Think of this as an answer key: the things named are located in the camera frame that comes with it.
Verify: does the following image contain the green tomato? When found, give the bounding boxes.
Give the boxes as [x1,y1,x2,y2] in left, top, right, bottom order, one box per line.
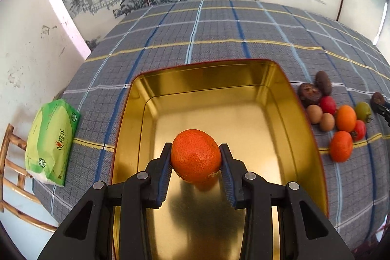
[354,102,372,123]

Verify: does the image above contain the small red tomato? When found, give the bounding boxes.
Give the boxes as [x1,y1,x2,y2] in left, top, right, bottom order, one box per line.
[350,119,366,141]

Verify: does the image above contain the orange round fruit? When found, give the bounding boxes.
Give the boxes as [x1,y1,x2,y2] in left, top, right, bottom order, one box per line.
[336,105,357,133]

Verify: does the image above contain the orange mandarin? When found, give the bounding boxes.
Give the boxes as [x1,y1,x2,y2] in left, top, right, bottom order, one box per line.
[329,131,353,162]

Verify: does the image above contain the orange tangerine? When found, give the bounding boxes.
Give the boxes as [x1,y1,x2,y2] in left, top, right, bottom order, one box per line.
[171,129,222,183]

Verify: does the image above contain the tan round longan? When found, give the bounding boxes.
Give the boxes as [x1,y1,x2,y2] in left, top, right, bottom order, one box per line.
[319,113,335,132]

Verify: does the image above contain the dark brown avocado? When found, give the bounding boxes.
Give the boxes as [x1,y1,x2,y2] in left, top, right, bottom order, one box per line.
[314,71,332,96]

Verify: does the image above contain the tan brown longan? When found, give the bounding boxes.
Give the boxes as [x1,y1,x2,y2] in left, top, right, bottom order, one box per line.
[306,105,322,125]

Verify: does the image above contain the dark brown mangosteen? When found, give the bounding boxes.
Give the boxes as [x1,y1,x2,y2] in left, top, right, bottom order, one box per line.
[297,83,322,108]

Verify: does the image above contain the dark purple mangosteen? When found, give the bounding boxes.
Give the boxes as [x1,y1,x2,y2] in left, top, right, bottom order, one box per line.
[370,92,385,112]

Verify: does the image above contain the grey plaid tablecloth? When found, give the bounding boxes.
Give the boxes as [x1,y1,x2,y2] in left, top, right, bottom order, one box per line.
[32,0,390,251]

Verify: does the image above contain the gold metal tin tray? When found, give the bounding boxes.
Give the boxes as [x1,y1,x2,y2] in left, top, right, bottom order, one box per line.
[112,59,329,259]

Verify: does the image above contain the green tissue pack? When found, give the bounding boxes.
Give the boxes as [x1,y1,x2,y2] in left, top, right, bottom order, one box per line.
[25,98,80,187]

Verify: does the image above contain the wooden bamboo chair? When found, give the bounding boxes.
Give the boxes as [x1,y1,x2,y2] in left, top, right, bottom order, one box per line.
[0,123,59,233]

